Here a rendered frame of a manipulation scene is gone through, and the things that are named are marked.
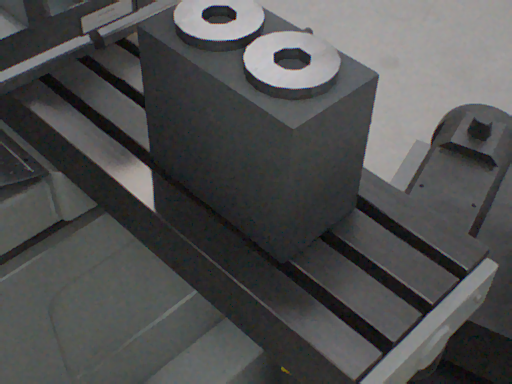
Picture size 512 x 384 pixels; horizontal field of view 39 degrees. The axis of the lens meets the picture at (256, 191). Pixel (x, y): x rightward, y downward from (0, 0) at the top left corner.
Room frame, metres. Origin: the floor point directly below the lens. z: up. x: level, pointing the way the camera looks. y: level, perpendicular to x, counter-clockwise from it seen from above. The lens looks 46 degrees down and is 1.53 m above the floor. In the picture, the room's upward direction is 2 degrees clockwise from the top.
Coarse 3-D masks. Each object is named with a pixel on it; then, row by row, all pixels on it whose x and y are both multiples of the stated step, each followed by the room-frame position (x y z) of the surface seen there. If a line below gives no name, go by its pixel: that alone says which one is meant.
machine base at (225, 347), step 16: (224, 320) 0.91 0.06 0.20; (208, 336) 0.87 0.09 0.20; (224, 336) 0.87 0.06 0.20; (240, 336) 0.87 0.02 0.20; (192, 352) 0.83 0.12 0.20; (208, 352) 0.83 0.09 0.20; (224, 352) 0.83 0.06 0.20; (240, 352) 0.83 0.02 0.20; (256, 352) 0.83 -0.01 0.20; (176, 368) 0.79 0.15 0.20; (192, 368) 0.79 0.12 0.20; (208, 368) 0.79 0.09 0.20; (224, 368) 0.79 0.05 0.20; (240, 368) 0.79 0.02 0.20; (256, 368) 0.81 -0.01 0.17; (272, 368) 0.83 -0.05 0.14
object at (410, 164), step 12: (420, 144) 1.28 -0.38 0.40; (408, 156) 1.24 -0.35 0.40; (420, 156) 1.24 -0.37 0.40; (408, 168) 1.20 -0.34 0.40; (396, 180) 1.16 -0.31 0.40; (408, 180) 1.16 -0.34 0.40; (444, 360) 0.70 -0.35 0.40; (288, 372) 0.69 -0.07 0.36; (432, 372) 0.68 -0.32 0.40; (444, 372) 0.68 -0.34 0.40; (456, 372) 0.68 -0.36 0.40; (468, 372) 0.68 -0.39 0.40
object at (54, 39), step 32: (0, 0) 0.84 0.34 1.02; (32, 0) 0.80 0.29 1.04; (64, 0) 0.86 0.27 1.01; (96, 0) 0.87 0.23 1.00; (128, 0) 0.90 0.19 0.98; (160, 0) 0.94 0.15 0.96; (0, 32) 0.78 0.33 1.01; (32, 32) 0.80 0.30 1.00; (64, 32) 0.83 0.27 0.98; (96, 32) 0.86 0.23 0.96; (128, 32) 0.88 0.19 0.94; (0, 64) 0.76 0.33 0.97; (32, 64) 0.78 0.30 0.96; (64, 64) 0.81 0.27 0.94
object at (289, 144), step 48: (192, 0) 0.65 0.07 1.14; (240, 0) 0.66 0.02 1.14; (144, 48) 0.62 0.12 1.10; (192, 48) 0.59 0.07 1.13; (240, 48) 0.59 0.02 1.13; (288, 48) 0.58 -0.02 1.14; (144, 96) 0.62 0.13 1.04; (192, 96) 0.57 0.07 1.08; (240, 96) 0.52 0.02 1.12; (288, 96) 0.51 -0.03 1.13; (336, 96) 0.52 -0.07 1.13; (192, 144) 0.57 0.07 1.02; (240, 144) 0.52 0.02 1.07; (288, 144) 0.48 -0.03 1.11; (336, 144) 0.52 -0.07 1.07; (240, 192) 0.52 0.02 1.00; (288, 192) 0.48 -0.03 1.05; (336, 192) 0.53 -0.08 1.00; (288, 240) 0.48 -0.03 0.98
